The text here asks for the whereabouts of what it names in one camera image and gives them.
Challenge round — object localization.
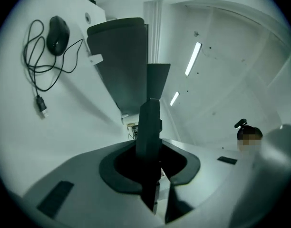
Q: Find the ceiling strip light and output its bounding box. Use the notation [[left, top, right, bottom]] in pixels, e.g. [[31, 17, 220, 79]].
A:
[[169, 91, 181, 107], [184, 41, 203, 76]]

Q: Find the person's white shirt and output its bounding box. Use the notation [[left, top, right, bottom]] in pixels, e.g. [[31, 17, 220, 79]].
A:
[[227, 123, 291, 228]]

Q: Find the black computer mouse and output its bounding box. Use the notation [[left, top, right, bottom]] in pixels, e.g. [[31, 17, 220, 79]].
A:
[[46, 15, 71, 57]]

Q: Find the white divider bracket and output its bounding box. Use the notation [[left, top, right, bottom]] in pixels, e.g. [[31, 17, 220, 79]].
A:
[[121, 113, 137, 125], [86, 54, 104, 66]]

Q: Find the person's head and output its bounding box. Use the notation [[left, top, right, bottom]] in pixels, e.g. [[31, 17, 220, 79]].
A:
[[236, 124, 264, 152]]

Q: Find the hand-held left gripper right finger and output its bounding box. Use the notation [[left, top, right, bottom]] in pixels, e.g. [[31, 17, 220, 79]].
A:
[[159, 138, 255, 225]]

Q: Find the black wired mouse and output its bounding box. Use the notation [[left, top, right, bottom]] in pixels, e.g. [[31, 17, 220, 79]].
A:
[[22, 19, 85, 119]]

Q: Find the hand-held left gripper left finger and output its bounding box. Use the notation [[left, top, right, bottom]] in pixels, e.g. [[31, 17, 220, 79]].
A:
[[22, 139, 165, 228]]

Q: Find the black head-mounted camera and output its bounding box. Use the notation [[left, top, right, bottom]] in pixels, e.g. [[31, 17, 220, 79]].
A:
[[234, 118, 248, 130]]

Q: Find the grey desk divider panel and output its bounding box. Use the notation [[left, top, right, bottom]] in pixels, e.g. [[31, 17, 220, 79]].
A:
[[86, 17, 149, 115]]

